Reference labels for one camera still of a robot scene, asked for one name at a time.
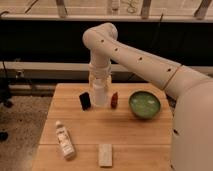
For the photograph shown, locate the black chair base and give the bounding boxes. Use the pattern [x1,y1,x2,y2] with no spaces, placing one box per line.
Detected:
[0,78,14,141]

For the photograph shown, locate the black eraser block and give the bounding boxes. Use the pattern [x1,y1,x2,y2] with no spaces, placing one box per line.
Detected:
[79,92,91,110]

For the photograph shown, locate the dark red small object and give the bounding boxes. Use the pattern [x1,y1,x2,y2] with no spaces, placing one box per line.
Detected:
[111,92,118,109]

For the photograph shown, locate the black hanging cable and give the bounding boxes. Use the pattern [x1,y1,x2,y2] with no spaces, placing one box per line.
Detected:
[149,13,164,54]

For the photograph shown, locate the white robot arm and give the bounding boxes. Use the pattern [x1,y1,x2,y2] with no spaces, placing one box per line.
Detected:
[83,23,213,171]

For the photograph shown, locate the green bowl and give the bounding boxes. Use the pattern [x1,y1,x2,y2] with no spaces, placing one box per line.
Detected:
[129,91,161,119]

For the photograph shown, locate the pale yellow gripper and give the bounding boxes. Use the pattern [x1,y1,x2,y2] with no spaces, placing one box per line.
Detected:
[89,74,112,91]

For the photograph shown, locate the white rectangular sponge block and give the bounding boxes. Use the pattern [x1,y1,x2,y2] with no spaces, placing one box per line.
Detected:
[98,144,113,167]

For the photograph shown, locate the white plastic bottle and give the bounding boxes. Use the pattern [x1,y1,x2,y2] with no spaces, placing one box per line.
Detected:
[55,121,75,160]

